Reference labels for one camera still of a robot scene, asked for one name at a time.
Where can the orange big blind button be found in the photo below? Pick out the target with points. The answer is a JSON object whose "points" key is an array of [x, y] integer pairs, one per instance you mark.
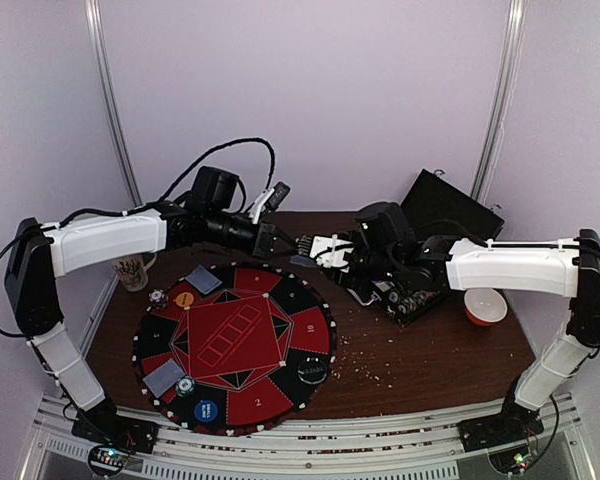
{"points": [[184, 299]]}

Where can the white floral mug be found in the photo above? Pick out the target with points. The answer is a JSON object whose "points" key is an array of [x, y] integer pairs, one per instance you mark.
{"points": [[132, 270]]}

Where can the blue small blind button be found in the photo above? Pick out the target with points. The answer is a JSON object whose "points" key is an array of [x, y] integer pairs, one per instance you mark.
{"points": [[206, 411]]}

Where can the black poker chip case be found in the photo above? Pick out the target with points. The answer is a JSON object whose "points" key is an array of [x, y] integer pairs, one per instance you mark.
{"points": [[439, 214]]}

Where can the boxed card decks in case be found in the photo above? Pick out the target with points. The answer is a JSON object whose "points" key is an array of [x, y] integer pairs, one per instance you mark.
{"points": [[384, 286]]}

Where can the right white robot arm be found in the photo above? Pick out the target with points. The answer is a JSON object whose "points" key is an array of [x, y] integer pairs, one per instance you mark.
{"points": [[568, 268]]}

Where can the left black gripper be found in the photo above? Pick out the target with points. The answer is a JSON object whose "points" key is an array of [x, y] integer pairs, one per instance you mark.
{"points": [[264, 237]]}

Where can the orange white bowl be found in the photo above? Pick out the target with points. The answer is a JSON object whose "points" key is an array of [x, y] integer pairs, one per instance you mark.
{"points": [[485, 307]]}

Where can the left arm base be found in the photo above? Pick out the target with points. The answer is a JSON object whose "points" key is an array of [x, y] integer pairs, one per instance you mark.
{"points": [[109, 428]]}

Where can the front right chip row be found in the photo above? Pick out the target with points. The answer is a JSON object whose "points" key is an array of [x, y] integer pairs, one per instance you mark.
{"points": [[406, 319]]}

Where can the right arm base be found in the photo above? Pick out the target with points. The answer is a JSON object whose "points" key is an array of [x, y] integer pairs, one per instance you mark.
{"points": [[496, 430]]}

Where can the poker chip stack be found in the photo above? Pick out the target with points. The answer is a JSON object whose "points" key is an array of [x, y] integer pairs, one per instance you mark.
{"points": [[158, 299], [185, 386]]}

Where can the aluminium frame post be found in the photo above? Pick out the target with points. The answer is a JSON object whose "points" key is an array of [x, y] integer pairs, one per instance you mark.
{"points": [[113, 118], [504, 92]]}

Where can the back right chip row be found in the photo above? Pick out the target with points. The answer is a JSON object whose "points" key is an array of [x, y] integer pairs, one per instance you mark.
{"points": [[406, 303]]}

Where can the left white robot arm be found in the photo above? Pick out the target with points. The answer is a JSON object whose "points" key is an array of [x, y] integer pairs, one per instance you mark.
{"points": [[56, 270]]}

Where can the dealt playing card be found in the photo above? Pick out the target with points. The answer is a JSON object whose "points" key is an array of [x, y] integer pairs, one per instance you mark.
{"points": [[205, 282], [198, 268], [166, 376]]}

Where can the right aluminium frame post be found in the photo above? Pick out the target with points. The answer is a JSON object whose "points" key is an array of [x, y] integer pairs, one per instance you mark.
{"points": [[504, 92]]}

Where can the round red black poker mat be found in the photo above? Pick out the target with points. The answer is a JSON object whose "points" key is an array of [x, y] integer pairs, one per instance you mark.
{"points": [[241, 344]]}

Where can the left aluminium frame post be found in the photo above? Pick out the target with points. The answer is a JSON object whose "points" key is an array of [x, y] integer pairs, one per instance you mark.
{"points": [[113, 118]]}

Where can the chip row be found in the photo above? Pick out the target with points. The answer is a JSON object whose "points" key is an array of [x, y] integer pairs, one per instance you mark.
{"points": [[406, 303], [406, 319]]}

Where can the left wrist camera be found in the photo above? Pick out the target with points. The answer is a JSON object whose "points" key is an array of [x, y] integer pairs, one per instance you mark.
{"points": [[268, 201]]}

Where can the clear dealer button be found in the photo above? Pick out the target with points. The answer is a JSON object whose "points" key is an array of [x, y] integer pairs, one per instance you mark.
{"points": [[313, 370]]}

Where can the front aluminium rail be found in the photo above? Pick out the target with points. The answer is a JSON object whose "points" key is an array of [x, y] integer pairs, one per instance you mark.
{"points": [[422, 445]]}

